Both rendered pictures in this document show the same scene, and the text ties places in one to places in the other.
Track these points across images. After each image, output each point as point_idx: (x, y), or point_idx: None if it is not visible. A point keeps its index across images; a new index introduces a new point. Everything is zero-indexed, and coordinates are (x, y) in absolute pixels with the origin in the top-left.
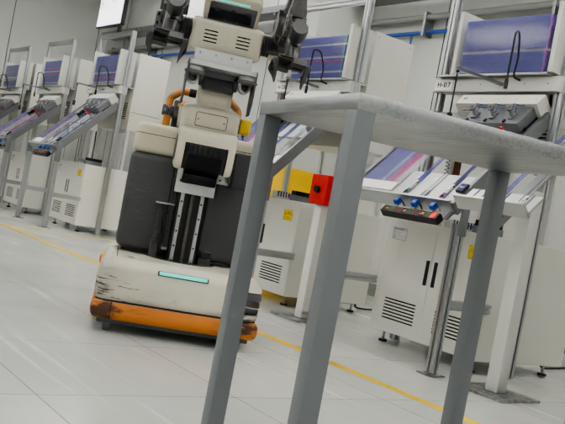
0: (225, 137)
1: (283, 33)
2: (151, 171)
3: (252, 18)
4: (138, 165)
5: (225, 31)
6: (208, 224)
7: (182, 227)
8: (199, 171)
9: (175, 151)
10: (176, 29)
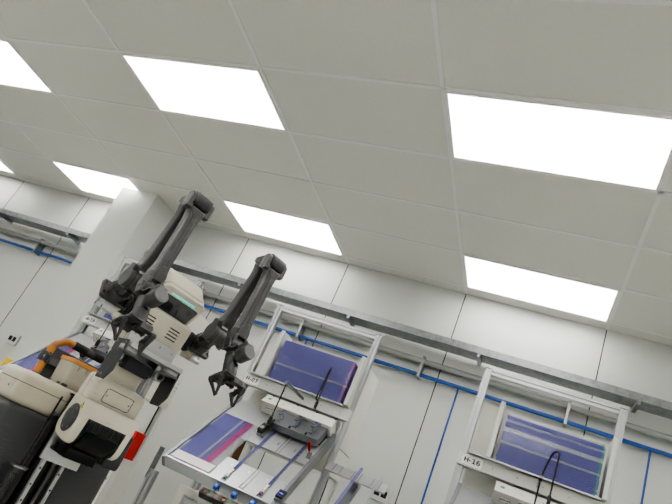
0: (128, 422)
1: (226, 347)
2: (17, 426)
3: (190, 316)
4: (5, 417)
5: (162, 320)
6: (54, 493)
7: (28, 496)
8: (87, 450)
9: (71, 425)
10: (146, 320)
